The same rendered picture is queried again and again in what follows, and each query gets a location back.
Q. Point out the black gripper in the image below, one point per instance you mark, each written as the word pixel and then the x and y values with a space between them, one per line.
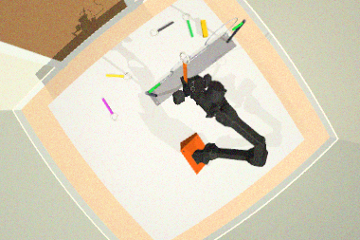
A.
pixel 179 95

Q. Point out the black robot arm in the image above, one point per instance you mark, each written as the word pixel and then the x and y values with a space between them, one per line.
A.
pixel 215 105

